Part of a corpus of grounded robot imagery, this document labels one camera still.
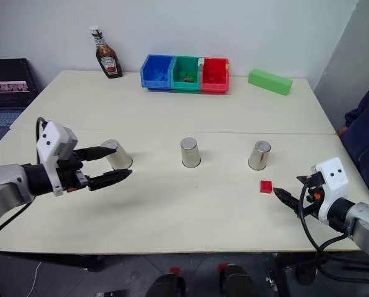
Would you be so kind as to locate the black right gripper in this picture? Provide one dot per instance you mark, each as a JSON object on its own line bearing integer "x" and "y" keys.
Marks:
{"x": 314, "y": 205}

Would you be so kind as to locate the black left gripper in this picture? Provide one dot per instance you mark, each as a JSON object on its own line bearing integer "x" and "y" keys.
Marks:
{"x": 71, "y": 176}

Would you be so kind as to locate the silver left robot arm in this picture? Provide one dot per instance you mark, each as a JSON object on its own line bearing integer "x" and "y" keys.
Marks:
{"x": 8, "y": 185}

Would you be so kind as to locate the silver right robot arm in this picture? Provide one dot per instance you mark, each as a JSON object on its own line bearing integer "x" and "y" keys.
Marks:
{"x": 365, "y": 222}

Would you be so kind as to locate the person's bare hand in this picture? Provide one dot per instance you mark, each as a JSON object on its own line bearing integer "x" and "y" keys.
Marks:
{"x": 342, "y": 129}

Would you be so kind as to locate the silver metal cup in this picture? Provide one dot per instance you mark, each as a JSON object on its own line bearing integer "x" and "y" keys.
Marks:
{"x": 260, "y": 154}
{"x": 190, "y": 153}
{"x": 119, "y": 157}

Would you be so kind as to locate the small red cube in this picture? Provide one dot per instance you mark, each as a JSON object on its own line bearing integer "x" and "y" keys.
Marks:
{"x": 266, "y": 186}

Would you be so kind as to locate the blue plastic storage bin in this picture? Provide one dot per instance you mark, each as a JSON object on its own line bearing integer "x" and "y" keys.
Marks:
{"x": 153, "y": 74}

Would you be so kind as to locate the brown ketchup bottle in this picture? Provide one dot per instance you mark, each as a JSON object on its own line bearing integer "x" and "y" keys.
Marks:
{"x": 108, "y": 58}

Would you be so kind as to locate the small red floor piece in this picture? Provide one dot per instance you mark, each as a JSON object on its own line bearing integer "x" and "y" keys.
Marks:
{"x": 175, "y": 270}
{"x": 222, "y": 267}

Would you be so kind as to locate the dark rounded shape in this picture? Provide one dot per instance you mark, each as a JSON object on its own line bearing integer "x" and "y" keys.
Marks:
{"x": 238, "y": 281}

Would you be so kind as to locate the long green box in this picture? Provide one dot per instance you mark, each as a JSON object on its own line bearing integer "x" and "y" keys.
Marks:
{"x": 269, "y": 81}

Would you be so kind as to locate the green plastic storage bin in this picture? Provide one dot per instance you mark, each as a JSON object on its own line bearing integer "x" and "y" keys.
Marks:
{"x": 185, "y": 77}

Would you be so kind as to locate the open dark laptop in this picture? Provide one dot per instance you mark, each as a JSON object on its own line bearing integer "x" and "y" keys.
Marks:
{"x": 6, "y": 86}

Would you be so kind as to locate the red plastic storage bin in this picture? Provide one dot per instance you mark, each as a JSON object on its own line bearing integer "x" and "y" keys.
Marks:
{"x": 213, "y": 79}

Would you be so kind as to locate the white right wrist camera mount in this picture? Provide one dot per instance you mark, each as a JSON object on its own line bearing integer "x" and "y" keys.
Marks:
{"x": 335, "y": 182}

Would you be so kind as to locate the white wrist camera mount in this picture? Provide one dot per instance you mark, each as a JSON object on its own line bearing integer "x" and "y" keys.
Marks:
{"x": 335, "y": 182}
{"x": 49, "y": 139}

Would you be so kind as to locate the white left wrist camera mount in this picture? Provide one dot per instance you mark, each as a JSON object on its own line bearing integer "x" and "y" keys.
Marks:
{"x": 49, "y": 139}

